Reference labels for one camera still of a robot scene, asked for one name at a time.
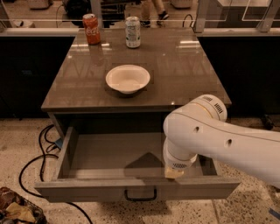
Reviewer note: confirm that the foam-covered gripper body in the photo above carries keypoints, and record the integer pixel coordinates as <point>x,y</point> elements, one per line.
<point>178,164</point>

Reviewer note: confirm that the grey top drawer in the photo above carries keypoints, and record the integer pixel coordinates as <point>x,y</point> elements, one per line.
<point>128,166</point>

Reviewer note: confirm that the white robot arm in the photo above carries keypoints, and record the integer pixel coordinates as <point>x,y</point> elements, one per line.
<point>200,127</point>

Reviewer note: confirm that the grey drawer cabinet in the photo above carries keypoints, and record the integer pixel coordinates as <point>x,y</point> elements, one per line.
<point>179,72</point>

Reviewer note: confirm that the white paper bowl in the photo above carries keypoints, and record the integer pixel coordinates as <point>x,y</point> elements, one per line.
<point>128,79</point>

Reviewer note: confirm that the white green soda can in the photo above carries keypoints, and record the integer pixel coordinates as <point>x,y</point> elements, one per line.
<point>132,32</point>

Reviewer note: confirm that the basket with cloths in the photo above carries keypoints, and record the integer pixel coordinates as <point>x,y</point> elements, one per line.
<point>15,209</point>

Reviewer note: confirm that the red cola can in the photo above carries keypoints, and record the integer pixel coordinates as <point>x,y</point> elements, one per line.
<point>90,23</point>

